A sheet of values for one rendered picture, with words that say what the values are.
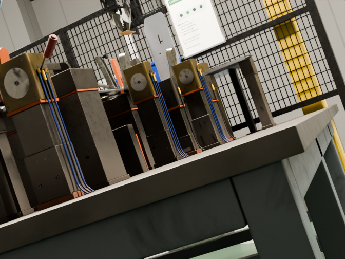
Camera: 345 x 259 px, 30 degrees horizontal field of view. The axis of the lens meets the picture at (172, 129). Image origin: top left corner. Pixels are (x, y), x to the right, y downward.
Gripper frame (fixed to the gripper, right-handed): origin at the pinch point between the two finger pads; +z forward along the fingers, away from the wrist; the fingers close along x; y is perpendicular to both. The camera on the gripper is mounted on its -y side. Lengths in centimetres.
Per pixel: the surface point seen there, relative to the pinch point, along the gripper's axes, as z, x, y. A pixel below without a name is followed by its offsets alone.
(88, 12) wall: -76, -133, -228
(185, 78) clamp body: 28.5, 20.1, 8.2
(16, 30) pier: -79, -182, -194
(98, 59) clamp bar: 6.9, -16.0, 1.2
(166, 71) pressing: 18.9, -0.9, -27.1
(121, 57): 17.5, 14.5, 41.9
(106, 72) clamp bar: 13.1, -14.6, 1.3
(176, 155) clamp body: 54, 21, 42
